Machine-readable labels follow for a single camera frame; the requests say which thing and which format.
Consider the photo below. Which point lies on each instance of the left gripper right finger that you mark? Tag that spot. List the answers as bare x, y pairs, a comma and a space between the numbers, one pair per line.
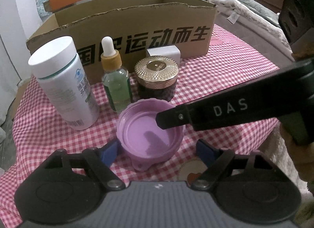
217, 162

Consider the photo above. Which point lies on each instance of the gold lid cosmetic jar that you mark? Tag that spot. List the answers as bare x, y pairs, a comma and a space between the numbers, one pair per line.
156, 77

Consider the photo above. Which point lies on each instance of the grey sofa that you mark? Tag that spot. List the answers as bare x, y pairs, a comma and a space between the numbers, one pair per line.
258, 38

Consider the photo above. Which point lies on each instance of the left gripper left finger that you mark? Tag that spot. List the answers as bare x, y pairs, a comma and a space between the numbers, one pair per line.
99, 161

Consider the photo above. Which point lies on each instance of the pink plastic lid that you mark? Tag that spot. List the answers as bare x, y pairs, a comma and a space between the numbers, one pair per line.
142, 140

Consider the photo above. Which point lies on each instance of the dropper bottle amber collar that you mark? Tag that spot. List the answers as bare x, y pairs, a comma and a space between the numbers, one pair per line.
115, 80

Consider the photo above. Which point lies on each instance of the white fluffy blanket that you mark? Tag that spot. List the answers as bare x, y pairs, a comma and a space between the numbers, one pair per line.
255, 17

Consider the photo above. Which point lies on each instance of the person's right hand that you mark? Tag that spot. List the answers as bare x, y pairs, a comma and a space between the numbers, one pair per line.
302, 156

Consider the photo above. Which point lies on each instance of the red checkered tablecloth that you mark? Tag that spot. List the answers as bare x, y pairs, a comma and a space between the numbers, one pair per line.
38, 130

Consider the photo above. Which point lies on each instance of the white plastic bottle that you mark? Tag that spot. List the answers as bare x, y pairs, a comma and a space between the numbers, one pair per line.
58, 70

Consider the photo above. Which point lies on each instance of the brown cardboard box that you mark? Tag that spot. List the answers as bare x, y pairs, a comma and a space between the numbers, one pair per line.
134, 26

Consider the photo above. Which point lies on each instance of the white power adapter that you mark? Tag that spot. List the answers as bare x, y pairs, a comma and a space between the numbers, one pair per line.
168, 51

